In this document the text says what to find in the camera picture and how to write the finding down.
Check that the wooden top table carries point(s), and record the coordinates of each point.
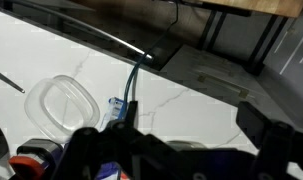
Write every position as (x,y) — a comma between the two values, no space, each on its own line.
(267,6)

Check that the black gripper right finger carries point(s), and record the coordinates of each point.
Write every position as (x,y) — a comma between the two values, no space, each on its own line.
(274,143)

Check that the orange heart shaped bowl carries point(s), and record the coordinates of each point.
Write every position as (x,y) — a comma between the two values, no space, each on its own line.
(26,168)

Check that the metal spoon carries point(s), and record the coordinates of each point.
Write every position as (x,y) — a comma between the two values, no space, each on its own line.
(7,81)

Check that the clear plastic container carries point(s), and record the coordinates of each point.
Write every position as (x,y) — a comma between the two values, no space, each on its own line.
(62,106)

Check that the blue purple utensil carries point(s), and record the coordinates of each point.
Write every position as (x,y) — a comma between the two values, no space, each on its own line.
(117,108)

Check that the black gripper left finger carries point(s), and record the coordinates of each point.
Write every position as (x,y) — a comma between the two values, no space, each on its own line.
(79,153)

